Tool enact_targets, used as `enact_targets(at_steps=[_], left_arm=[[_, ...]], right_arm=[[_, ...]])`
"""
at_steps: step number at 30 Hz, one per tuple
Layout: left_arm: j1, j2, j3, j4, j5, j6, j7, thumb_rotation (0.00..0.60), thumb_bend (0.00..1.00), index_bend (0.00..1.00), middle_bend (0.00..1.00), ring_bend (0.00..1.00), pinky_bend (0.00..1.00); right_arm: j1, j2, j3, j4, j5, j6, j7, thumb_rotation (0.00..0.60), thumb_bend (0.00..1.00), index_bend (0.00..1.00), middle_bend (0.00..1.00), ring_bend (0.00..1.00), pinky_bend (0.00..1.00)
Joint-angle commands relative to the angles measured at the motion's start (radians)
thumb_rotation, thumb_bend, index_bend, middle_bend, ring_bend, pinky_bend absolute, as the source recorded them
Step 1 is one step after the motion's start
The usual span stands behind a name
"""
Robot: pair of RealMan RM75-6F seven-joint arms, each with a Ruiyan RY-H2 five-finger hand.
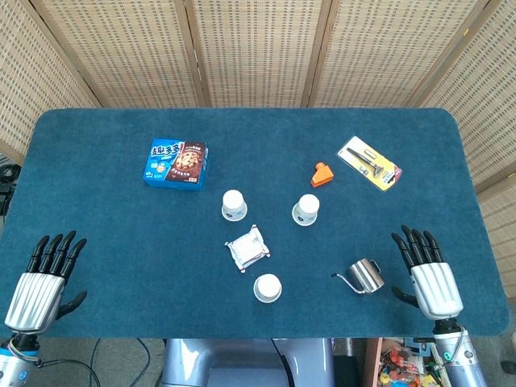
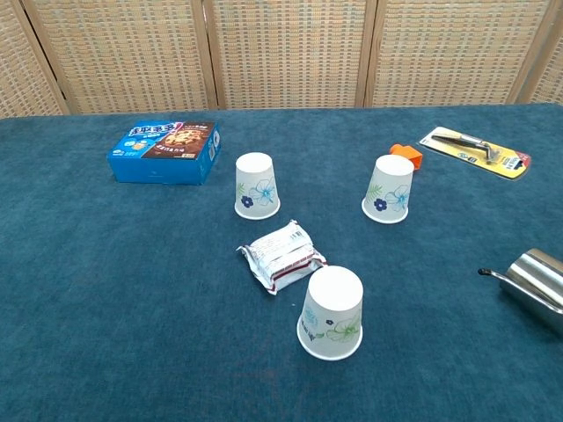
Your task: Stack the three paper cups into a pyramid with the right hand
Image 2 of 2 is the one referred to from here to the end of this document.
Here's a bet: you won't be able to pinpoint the blue felt table cover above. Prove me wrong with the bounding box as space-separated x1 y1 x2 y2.
0 103 563 422

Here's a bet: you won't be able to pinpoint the white paper cup green flower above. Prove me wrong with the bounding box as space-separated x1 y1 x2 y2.
296 265 365 362

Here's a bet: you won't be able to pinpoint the white red snack packet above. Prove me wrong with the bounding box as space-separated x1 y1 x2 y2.
236 219 329 296

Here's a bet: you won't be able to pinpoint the woven rattan folding screen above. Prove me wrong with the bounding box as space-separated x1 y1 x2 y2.
0 0 563 119

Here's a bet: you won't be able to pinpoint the white paper cup blue flowers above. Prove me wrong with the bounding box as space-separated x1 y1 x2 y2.
361 154 415 225
233 151 282 221

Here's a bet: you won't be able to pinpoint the orange plastic nozzle piece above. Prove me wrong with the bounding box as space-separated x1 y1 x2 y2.
389 143 424 171

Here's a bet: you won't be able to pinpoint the yellow razor blister pack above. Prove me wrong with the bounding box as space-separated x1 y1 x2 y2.
418 126 532 180

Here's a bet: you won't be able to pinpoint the blue chocolate cookie box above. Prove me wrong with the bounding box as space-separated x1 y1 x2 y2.
106 120 223 186

